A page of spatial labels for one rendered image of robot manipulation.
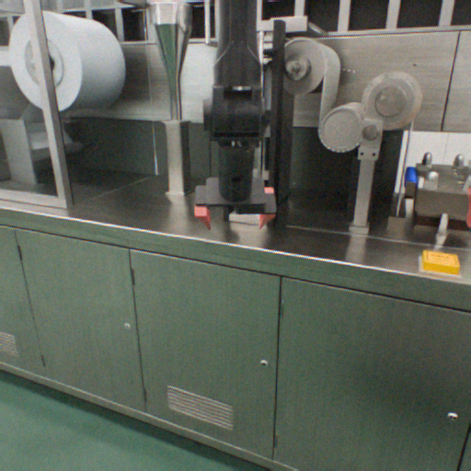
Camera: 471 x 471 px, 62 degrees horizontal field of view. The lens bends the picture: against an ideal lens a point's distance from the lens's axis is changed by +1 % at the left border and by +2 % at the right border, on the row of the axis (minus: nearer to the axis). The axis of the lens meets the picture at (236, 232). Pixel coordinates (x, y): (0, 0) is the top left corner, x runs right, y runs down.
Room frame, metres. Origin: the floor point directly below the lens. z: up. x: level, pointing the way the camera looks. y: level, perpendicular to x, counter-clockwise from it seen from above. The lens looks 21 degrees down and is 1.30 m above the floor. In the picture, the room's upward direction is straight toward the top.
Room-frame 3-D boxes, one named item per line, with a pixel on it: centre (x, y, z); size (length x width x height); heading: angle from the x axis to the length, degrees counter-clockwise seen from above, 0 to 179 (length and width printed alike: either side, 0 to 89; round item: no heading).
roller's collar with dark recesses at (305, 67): (1.16, -0.17, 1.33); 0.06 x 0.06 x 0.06; 68
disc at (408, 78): (1.08, -0.41, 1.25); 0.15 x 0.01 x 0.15; 68
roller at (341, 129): (1.24, -0.34, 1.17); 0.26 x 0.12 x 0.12; 158
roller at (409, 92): (1.20, -0.45, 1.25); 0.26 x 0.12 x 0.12; 158
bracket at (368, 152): (1.06, -0.36, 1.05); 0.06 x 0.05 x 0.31; 158
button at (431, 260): (0.81, -0.46, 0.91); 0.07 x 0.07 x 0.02; 68
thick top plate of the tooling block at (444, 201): (1.16, -0.63, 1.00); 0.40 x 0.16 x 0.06; 158
